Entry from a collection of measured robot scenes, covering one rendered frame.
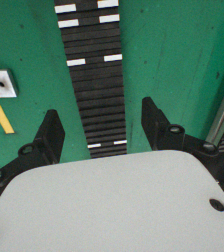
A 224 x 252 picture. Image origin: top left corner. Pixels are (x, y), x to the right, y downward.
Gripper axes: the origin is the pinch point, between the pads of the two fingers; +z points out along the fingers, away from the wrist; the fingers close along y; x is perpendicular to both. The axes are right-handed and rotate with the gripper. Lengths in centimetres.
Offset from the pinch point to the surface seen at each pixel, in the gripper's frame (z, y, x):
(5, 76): 5.7, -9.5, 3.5
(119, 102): 3.4, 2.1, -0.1
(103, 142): 2.9, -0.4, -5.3
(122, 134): 2.9, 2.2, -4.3
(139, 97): 6.5, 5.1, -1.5
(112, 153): 2.9, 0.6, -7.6
